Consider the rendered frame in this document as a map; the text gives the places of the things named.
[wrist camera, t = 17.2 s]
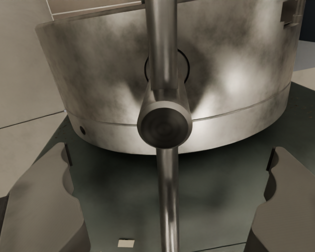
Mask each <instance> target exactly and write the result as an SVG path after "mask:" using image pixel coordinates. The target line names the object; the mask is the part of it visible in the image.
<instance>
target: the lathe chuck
mask: <svg viewBox="0 0 315 252"><path fill-rule="evenodd" d="M286 1H288V0H177V49H179V50H180V51H182V52H183V53H184V54H185V57H186V59H187V62H188V67H189V70H188V76H187V78H186V80H185V82H184V85H185V90H186V95H187V100H188V104H189V109H190V114H191V119H192V120H197V119H203V118H208V117H213V116H218V115H222V114H226V113H230V112H233V111H237V110H240V109H243V108H246V107H249V106H252V105H254V104H257V103H259V102H262V101H264V100H266V99H268V98H270V97H272V96H273V95H275V94H277V93H278V92H280V91H281V90H282V89H284V88H285V87H286V86H287V85H288V84H289V82H290V81H291V79H292V75H293V70H294V64H295V59H296V53H297V48H298V42H299V37H300V32H301V26H302V21H303V15H304V10H305V4H306V0H297V5H296V11H295V15H293V17H292V22H289V23H287V24H284V21H281V13H282V6H283V2H286ZM34 30H35V32H36V35H37V37H38V40H39V43H40V45H41V48H42V50H43V53H44V55H45V58H46V61H47V63H48V66H49V68H50V71H51V73H52V76H53V78H54V81H55V84H56V86H57V89H58V91H59V94H60V96H61V99H62V102H63V104H64V106H65V108H66V109H67V110H68V111H70V112H71V113H73V114H75V115H77V116H79V117H82V118H85V119H88V120H92V121H97V122H103V123H112V124H126V125H136V124H137V120H138V116H139V113H140V109H141V106H142V102H143V99H144V95H145V92H146V88H147V85H148V79H147V76H146V72H145V67H146V62H147V59H148V57H149V48H148V34H147V21H146V8H145V3H144V4H138V5H133V6H127V7H121V8H115V9H110V10H104V11H99V12H93V13H88V14H83V15H77V16H72V17H67V18H62V19H58V20H53V21H49V22H45V23H41V24H38V25H36V27H35V29H34Z"/></svg>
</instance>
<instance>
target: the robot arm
mask: <svg viewBox="0 0 315 252"><path fill-rule="evenodd" d="M72 165H73V164H72V160H71V156H70V152H69V148H68V144H67V142H59V143H57V144H56V145H54V146H53V147H52V148H51V149H50V150H49V151H48V152H47V153H45V154H44V155H43V156H42V157H41V158H40V159H39V160H37V161H36V162H35V163H34V164H33V165H32V166H31V167H30V168H29V169H28V170H27V171H26V172H25V173H24V174H23V175H22V176H21V177H20V178H19V179H18V180H17V181H16V183H15V184H14V185H13V186H12V188H11V189H10V191H9V192H8V194H7V195H6V196H4V197H0V252H90V250H91V243H90V239H89V235H88V232H87V228H86V224H85V220H84V216H83V212H82V208H81V205H80V201H79V200H78V199H77V198H76V197H74V196H72V193H73V191H74V186H73V182H72V178H71V174H70V171H69V169H70V166H72ZM266 171H268V173H269V178H268V181H267V184H266V187H265V191H264V194H263V196H264V198H265V200H266V202H264V203H262V204H260V205H258V206H257V209H256V212H255V215H254V218H253V221H252V225H251V228H250V231H249V234H248V238H247V241H246V244H245V248H244V251H243V252H315V176H314V175H313V174H312V173H311V172H310V171H309V170H308V169H307V168H306V167H305V166H304V165H303V164H301V163H300V162H299V161H298V160H297V159H296V158H295V157H294V156H293V155H291V154H290V153H289V152H288V151H287V150H286V149H285V148H283V147H280V146H277V147H275V146H273V147H272V151H271V154H270V157H269V161H268V164H267V168H266Z"/></svg>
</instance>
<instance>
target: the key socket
mask: <svg viewBox="0 0 315 252"><path fill-rule="evenodd" d="M177 68H178V69H179V70H180V71H181V73H182V76H183V80H184V82H185V80H186V79H187V77H188V73H189V64H188V61H187V58H186V56H185V54H184V53H183V52H182V51H180V50H179V49H177ZM145 74H146V77H147V79H148V80H149V78H150V75H151V74H150V61H149V56H148V59H147V61H146V64H145Z"/></svg>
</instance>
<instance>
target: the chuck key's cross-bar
mask: <svg viewBox="0 0 315 252"><path fill-rule="evenodd" d="M144 1H145V14H146V27H147V41H148V54H149V67H150V81H151V90H159V89H178V16H177V0H144ZM156 160H157V174H158V194H159V215H160V237H161V252H180V224H179V153H178V147H175V148H172V149H158V148H156Z"/></svg>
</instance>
